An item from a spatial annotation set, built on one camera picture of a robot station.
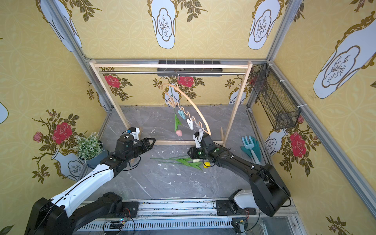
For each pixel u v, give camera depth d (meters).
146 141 0.73
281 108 0.83
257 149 0.96
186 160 0.90
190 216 0.73
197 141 0.70
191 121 0.69
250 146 0.97
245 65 0.54
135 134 0.75
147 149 0.72
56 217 0.38
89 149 0.78
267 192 0.42
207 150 0.66
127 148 0.62
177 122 0.86
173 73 0.57
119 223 0.69
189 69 0.91
